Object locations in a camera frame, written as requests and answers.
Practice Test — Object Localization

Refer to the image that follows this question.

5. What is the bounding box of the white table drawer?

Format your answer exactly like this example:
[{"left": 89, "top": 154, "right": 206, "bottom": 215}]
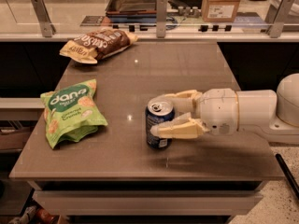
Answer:
[{"left": 34, "top": 190, "right": 263, "bottom": 216}]

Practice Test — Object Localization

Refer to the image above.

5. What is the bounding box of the orange framed tablet display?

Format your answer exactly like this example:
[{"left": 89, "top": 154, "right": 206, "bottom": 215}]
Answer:
[{"left": 106, "top": 0, "right": 157, "bottom": 16}]

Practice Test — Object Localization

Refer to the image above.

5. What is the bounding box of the green dang chip bag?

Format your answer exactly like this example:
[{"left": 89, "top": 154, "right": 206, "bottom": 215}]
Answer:
[{"left": 40, "top": 79, "right": 107, "bottom": 149}]

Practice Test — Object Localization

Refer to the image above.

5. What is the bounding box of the brown chip bag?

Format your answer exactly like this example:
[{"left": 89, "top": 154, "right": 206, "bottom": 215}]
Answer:
[{"left": 60, "top": 28, "right": 138, "bottom": 64}]

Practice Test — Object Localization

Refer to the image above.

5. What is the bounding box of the left metal glass bracket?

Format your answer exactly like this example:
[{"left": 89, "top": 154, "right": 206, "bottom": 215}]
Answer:
[{"left": 31, "top": 0, "right": 56, "bottom": 37}]

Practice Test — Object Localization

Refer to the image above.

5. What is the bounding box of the metal glass bracket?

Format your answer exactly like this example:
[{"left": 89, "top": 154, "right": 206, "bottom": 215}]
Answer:
[
  {"left": 265, "top": 0, "right": 299, "bottom": 38},
  {"left": 156, "top": 0, "right": 167, "bottom": 38},
  {"left": 31, "top": 0, "right": 56, "bottom": 37}
]

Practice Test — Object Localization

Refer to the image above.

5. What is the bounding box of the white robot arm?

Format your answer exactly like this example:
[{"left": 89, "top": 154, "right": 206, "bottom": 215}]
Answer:
[{"left": 150, "top": 73, "right": 299, "bottom": 144}]

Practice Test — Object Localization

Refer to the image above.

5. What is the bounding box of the cardboard box with label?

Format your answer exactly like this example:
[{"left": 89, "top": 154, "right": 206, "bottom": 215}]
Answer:
[{"left": 201, "top": 0, "right": 240, "bottom": 22}]

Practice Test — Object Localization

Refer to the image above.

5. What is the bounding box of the blue pepsi can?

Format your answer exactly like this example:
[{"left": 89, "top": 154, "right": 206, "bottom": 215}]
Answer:
[{"left": 145, "top": 97, "right": 175, "bottom": 150}]

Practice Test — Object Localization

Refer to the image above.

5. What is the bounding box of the right metal glass bracket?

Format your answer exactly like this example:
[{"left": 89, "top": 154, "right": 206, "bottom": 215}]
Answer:
[{"left": 265, "top": 0, "right": 299, "bottom": 38}]

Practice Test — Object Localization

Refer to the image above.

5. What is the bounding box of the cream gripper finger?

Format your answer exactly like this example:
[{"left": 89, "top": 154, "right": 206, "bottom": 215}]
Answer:
[
  {"left": 162, "top": 90, "right": 203, "bottom": 116},
  {"left": 150, "top": 113, "right": 209, "bottom": 139}
]

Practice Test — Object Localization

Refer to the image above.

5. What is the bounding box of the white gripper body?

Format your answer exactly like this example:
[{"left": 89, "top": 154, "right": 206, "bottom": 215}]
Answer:
[{"left": 196, "top": 89, "right": 238, "bottom": 135}]

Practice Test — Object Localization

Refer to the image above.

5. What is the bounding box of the middle metal glass bracket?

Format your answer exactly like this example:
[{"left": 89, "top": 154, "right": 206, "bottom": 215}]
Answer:
[{"left": 156, "top": 0, "right": 167, "bottom": 38}]

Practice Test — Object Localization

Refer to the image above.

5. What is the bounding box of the black pole on floor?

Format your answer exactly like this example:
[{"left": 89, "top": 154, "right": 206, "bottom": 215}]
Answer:
[{"left": 275, "top": 154, "right": 299, "bottom": 200}]

